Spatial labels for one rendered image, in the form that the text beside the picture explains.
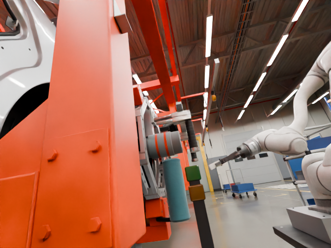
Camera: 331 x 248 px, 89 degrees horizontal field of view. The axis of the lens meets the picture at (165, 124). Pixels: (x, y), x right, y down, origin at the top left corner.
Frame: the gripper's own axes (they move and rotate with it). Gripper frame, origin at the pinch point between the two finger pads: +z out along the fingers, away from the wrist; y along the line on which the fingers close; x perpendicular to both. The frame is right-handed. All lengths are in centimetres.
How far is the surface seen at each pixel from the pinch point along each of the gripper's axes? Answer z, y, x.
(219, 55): -405, -554, -448
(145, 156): 30.5, 30.6, -13.9
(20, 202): 51, 67, -7
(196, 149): 9.4, 24.9, -8.7
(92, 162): 35, 69, -8
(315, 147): -123, -87, 26
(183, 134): 6.4, -9.0, -26.2
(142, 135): 28.4, 31.0, -22.9
